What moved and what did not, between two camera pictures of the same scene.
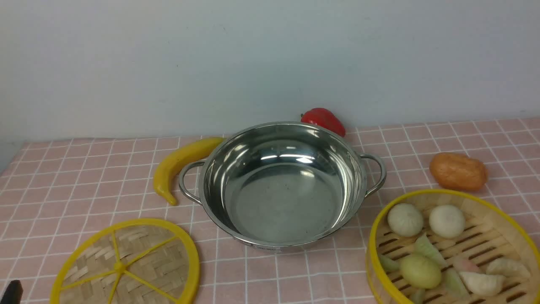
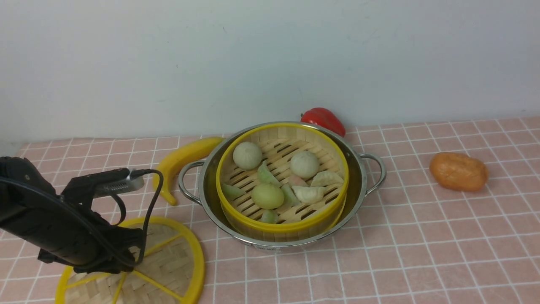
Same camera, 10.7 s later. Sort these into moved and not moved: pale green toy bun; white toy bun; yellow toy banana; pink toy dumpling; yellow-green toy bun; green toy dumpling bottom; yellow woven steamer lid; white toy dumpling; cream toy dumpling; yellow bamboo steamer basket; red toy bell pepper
Moved: pale green toy bun; green toy dumpling bottom; pink toy dumpling; cream toy dumpling; yellow-green toy bun; yellow bamboo steamer basket; white toy dumpling; white toy bun
Not moved: yellow woven steamer lid; red toy bell pepper; yellow toy banana
